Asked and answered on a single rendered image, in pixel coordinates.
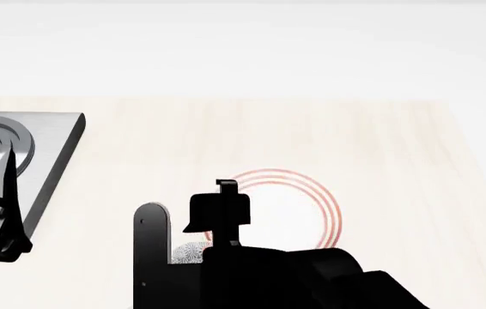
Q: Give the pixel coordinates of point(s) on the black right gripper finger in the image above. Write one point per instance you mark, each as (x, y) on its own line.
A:
(202, 212)
(229, 206)

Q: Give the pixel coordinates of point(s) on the grey patterned bowl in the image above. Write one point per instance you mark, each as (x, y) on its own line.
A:
(188, 254)

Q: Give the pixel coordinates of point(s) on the white plate red rings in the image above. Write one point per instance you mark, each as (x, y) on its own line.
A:
(286, 212)

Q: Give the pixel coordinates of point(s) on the grey flat stove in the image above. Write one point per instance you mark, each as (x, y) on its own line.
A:
(56, 141)

